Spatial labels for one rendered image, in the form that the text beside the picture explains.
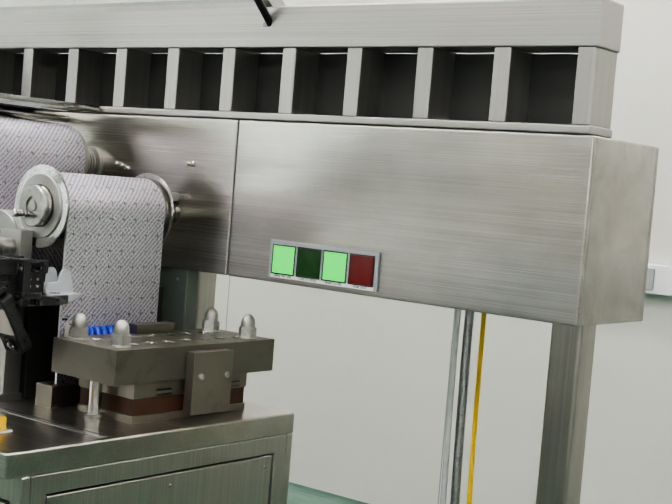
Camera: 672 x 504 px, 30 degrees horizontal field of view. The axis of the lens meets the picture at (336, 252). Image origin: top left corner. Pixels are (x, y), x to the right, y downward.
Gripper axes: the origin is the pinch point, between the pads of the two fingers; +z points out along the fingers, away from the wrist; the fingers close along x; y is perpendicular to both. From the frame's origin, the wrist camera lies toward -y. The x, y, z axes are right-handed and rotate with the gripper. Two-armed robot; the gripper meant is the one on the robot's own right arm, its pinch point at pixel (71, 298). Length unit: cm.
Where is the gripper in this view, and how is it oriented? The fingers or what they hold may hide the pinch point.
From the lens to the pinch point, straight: 228.4
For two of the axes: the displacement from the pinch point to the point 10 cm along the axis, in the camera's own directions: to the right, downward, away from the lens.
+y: 0.8, -10.0, -0.5
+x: -7.9, -1.0, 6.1
